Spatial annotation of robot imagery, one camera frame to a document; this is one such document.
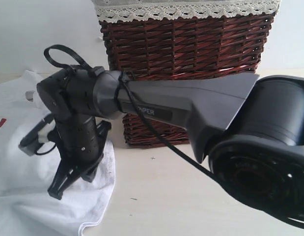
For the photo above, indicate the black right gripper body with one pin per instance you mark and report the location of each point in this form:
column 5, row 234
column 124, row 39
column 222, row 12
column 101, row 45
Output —
column 81, row 148

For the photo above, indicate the dark brown wicker basket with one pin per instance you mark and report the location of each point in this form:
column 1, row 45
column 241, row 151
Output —
column 186, row 48

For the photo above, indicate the white t-shirt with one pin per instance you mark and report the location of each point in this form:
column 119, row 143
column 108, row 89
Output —
column 26, row 209

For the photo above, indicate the white lace crochet cloth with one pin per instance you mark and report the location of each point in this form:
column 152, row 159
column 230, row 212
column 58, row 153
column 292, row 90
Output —
column 113, row 11

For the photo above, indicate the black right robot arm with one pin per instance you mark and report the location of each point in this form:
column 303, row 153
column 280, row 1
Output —
column 246, row 132

